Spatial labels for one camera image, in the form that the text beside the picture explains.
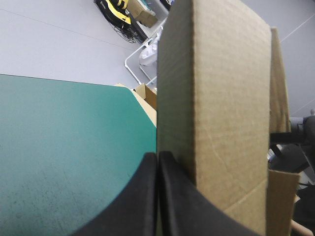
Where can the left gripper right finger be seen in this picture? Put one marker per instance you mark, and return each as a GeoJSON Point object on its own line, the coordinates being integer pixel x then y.
{"type": "Point", "coordinates": [182, 211]}

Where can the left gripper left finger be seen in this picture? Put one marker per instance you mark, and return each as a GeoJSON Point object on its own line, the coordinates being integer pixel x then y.
{"type": "Point", "coordinates": [133, 204]}

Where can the brown cardboard box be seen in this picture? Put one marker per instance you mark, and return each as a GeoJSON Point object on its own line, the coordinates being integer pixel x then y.
{"type": "Point", "coordinates": [221, 103]}

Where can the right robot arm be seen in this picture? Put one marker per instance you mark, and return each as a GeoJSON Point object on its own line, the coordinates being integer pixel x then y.
{"type": "Point", "coordinates": [308, 127]}

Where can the open cardboard carton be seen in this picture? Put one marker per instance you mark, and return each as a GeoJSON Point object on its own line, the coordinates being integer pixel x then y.
{"type": "Point", "coordinates": [147, 95]}

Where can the white metal rack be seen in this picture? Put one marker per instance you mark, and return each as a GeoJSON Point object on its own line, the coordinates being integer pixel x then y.
{"type": "Point", "coordinates": [134, 64]}

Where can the white plastic bag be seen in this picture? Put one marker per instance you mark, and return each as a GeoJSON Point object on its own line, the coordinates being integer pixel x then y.
{"type": "Point", "coordinates": [148, 52]}

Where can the small cardboard carton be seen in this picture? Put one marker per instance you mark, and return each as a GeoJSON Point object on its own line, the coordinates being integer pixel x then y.
{"type": "Point", "coordinates": [144, 13]}

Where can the yellow robot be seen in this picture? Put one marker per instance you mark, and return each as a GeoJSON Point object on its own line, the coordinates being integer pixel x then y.
{"type": "Point", "coordinates": [117, 9]}

